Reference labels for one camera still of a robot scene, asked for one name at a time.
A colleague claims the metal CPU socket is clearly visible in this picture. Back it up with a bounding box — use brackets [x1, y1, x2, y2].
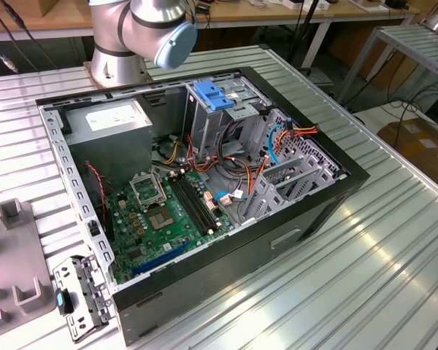
[129, 173, 168, 213]

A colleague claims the grey metal disk bay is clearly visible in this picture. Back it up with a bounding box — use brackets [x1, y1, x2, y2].
[240, 109, 347, 223]

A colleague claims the blue SATA wire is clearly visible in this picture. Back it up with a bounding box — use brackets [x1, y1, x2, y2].
[267, 117, 292, 166]
[217, 190, 250, 205]

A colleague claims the black RAM slot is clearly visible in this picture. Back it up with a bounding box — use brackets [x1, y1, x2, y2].
[169, 175, 210, 237]
[177, 174, 218, 232]
[181, 172, 222, 229]
[172, 174, 214, 235]

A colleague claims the grey metal drive cage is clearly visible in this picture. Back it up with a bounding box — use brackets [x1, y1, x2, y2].
[184, 80, 273, 161]

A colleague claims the wooden desk white frame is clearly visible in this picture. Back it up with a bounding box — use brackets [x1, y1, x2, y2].
[0, 0, 420, 43]

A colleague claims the brown cardboard box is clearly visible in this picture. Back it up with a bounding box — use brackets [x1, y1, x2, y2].
[377, 116, 438, 174]

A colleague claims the yellow black power wire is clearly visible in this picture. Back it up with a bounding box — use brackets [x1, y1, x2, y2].
[159, 140, 185, 166]

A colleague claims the green motherboard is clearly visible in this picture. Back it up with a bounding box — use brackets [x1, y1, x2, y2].
[105, 169, 238, 285]

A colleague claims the red black fan wire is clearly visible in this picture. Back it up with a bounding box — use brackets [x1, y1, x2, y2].
[85, 163, 109, 227]

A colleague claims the grey power supply unit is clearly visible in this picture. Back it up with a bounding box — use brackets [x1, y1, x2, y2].
[64, 98, 154, 183]

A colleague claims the grey parts rack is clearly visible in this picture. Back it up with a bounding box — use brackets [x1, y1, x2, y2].
[0, 198, 56, 327]

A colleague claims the red yellow disk power wire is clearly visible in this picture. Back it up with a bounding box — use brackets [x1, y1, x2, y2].
[277, 123, 319, 147]

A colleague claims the thick black wire bundle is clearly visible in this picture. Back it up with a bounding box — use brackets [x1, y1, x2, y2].
[218, 120, 253, 172]

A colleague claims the black open PC case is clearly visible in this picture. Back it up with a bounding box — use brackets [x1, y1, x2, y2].
[35, 65, 372, 347]

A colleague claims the grey metal slot bracket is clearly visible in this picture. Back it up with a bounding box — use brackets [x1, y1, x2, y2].
[52, 254, 117, 344]

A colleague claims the square chipset chip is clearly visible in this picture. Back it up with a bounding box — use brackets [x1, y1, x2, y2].
[147, 207, 176, 231]

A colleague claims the orange red wire bundle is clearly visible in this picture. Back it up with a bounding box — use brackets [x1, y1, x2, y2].
[185, 134, 271, 191]

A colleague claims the metal slat side table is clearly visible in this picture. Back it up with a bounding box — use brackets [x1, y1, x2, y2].
[337, 23, 438, 106]

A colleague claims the blue expansion slot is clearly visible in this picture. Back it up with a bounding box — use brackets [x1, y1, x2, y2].
[131, 240, 193, 276]

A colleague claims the blue plastic drive latch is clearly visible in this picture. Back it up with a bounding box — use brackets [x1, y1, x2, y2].
[195, 82, 237, 112]

